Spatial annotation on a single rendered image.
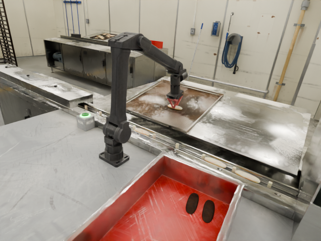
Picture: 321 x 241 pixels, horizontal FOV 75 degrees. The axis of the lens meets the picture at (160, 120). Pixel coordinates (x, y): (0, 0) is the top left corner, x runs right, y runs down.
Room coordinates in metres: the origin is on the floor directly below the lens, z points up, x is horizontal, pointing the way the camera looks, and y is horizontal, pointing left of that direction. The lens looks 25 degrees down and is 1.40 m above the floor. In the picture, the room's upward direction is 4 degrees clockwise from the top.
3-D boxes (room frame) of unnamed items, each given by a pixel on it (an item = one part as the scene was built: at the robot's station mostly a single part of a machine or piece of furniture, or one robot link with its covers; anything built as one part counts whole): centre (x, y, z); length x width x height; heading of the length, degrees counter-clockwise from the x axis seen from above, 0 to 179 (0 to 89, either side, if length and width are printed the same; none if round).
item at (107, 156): (0.79, 0.20, 0.86); 0.12 x 0.09 x 0.08; 56
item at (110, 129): (0.81, 0.19, 0.94); 0.09 x 0.05 x 0.10; 147
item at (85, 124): (1.06, 0.42, 0.84); 0.08 x 0.08 x 0.11; 56
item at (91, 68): (5.06, 1.43, 0.51); 3.00 x 1.26 x 1.03; 56
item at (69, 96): (1.63, 1.04, 0.89); 1.25 x 0.18 x 0.09; 56
